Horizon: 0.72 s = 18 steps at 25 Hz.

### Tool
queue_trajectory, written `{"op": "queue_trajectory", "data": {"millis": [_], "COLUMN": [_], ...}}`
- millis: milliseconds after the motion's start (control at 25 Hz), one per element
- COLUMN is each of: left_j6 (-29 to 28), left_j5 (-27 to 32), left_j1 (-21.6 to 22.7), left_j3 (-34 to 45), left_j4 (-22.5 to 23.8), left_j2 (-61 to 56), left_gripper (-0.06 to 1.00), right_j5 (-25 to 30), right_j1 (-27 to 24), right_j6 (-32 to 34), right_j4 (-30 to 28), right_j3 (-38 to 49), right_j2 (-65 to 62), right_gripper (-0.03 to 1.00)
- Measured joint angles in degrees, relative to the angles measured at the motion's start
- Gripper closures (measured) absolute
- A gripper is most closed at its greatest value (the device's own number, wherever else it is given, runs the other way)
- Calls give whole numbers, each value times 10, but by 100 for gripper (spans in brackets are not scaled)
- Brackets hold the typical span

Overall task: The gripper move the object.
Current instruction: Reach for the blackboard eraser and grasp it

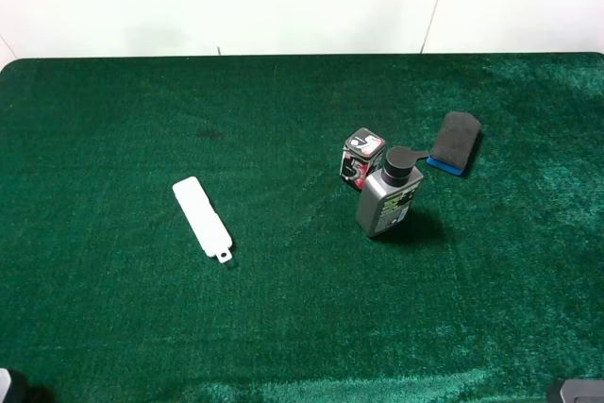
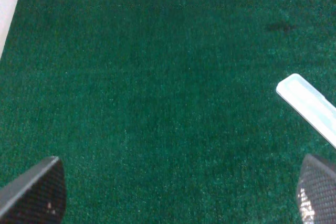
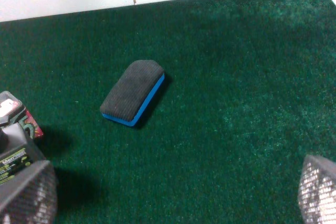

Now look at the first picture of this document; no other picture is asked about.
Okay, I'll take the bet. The dark object bottom right corner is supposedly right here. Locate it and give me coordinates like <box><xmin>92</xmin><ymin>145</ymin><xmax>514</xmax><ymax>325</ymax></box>
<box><xmin>546</xmin><ymin>379</ymin><xmax>604</xmax><ymax>403</ymax></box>

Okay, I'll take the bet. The black blue felt eraser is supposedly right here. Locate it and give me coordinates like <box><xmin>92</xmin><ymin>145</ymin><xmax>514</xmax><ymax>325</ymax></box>
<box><xmin>427</xmin><ymin>111</ymin><xmax>481</xmax><ymax>176</ymax></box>

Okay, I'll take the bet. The green velvet table cloth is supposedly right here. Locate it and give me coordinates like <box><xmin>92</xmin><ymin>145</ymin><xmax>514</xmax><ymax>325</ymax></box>
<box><xmin>1</xmin><ymin>53</ymin><xmax>603</xmax><ymax>402</ymax></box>

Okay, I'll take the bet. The grey pump bottle black cap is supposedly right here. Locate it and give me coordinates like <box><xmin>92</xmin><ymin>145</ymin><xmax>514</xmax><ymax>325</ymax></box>
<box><xmin>356</xmin><ymin>146</ymin><xmax>428</xmax><ymax>238</ymax></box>

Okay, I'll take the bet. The small black red printed box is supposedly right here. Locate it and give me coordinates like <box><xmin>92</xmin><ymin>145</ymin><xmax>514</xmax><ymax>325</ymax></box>
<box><xmin>340</xmin><ymin>127</ymin><xmax>386</xmax><ymax>191</ymax></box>

